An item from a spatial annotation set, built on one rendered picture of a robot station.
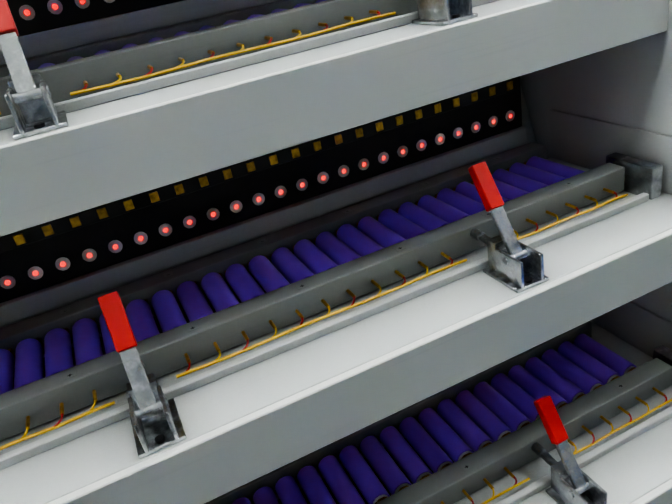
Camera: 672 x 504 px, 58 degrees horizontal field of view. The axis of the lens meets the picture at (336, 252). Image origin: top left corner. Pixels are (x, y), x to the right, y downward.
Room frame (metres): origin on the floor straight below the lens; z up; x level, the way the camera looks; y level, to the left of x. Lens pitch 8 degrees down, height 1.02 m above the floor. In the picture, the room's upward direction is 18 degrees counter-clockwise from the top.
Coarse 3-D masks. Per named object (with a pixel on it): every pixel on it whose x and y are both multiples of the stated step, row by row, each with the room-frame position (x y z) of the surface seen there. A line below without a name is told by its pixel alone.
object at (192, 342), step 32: (544, 192) 0.50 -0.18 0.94; (576, 192) 0.50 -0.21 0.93; (608, 192) 0.51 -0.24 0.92; (448, 224) 0.48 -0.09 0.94; (480, 224) 0.47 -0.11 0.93; (512, 224) 0.48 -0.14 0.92; (384, 256) 0.45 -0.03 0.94; (416, 256) 0.45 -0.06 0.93; (448, 256) 0.45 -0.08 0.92; (288, 288) 0.43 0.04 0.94; (320, 288) 0.43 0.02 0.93; (352, 288) 0.44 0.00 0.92; (224, 320) 0.41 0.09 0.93; (256, 320) 0.42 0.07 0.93; (288, 320) 0.43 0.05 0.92; (160, 352) 0.39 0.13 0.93; (192, 352) 0.40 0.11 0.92; (32, 384) 0.38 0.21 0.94; (64, 384) 0.38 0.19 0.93; (96, 384) 0.38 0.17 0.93; (0, 416) 0.37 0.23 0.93; (32, 416) 0.37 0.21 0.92; (0, 448) 0.35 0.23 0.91
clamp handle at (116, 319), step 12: (108, 300) 0.36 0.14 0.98; (120, 300) 0.36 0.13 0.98; (108, 312) 0.36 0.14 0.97; (120, 312) 0.36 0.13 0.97; (108, 324) 0.35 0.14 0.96; (120, 324) 0.35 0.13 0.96; (120, 336) 0.35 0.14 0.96; (132, 336) 0.35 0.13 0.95; (120, 348) 0.35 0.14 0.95; (132, 348) 0.35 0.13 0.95; (132, 360) 0.35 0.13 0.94; (132, 372) 0.35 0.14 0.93; (144, 372) 0.35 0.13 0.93; (132, 384) 0.35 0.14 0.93; (144, 384) 0.35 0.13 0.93; (144, 396) 0.34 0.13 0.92
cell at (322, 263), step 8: (304, 240) 0.51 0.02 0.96; (296, 248) 0.51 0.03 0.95; (304, 248) 0.50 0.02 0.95; (312, 248) 0.50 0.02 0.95; (296, 256) 0.51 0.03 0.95; (304, 256) 0.49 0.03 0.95; (312, 256) 0.48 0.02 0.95; (320, 256) 0.48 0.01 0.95; (304, 264) 0.50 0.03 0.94; (312, 264) 0.48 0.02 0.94; (320, 264) 0.47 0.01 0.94; (328, 264) 0.46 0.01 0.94; (336, 264) 0.47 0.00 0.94; (312, 272) 0.48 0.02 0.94
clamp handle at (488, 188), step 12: (468, 168) 0.44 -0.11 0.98; (480, 168) 0.44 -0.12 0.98; (480, 180) 0.43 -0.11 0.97; (492, 180) 0.44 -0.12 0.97; (480, 192) 0.44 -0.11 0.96; (492, 192) 0.43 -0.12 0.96; (492, 204) 0.43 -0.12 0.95; (492, 216) 0.43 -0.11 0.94; (504, 216) 0.43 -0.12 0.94; (504, 228) 0.43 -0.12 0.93; (504, 240) 0.42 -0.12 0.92; (516, 240) 0.43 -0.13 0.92; (516, 252) 0.42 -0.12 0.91
